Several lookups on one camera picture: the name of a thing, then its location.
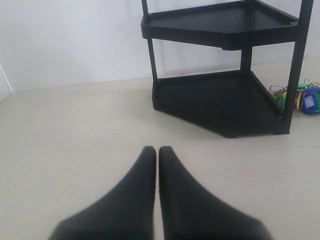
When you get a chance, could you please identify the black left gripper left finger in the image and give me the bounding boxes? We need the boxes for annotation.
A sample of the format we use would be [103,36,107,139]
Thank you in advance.
[49,146,157,240]

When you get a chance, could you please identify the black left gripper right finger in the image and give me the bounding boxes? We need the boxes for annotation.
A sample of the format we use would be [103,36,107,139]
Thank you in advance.
[158,146,273,240]

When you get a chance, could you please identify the colourful key tag bunch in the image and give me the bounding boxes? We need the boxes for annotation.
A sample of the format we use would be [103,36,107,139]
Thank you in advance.
[269,78,320,115]

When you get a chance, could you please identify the black two-tier corner rack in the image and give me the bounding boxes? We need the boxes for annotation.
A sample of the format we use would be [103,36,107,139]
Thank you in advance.
[140,0,313,138]

